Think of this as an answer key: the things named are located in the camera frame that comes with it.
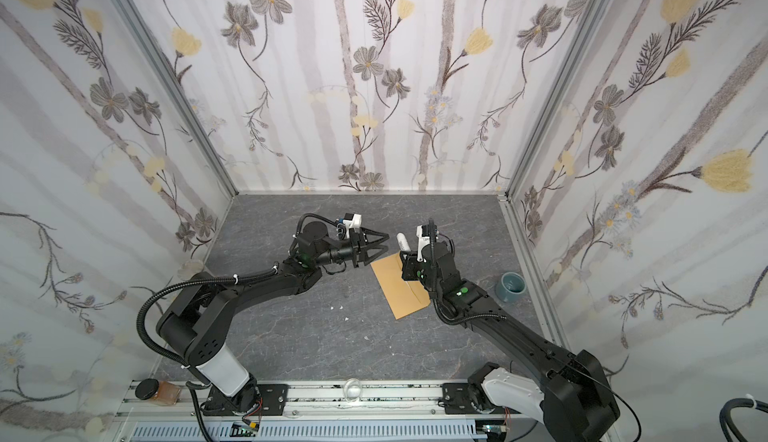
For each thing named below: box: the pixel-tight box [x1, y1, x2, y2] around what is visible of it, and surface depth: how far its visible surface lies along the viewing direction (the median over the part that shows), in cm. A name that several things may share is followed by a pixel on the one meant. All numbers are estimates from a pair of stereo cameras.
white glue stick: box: [396, 232, 411, 251], surface depth 83 cm
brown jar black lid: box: [135, 378, 182, 406], surface depth 70 cm
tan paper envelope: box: [370, 251, 431, 320], surface depth 95 cm
